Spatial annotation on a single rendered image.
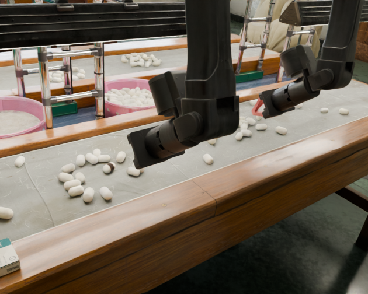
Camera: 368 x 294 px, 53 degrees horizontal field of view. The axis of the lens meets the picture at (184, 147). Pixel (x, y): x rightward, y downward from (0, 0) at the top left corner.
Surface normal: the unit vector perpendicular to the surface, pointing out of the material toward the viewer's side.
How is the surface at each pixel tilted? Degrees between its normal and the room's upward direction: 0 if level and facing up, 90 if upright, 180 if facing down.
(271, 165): 0
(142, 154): 51
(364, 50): 90
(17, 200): 0
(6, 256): 0
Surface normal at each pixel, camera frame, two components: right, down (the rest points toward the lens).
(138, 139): 0.53, -0.21
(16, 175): 0.10, -0.87
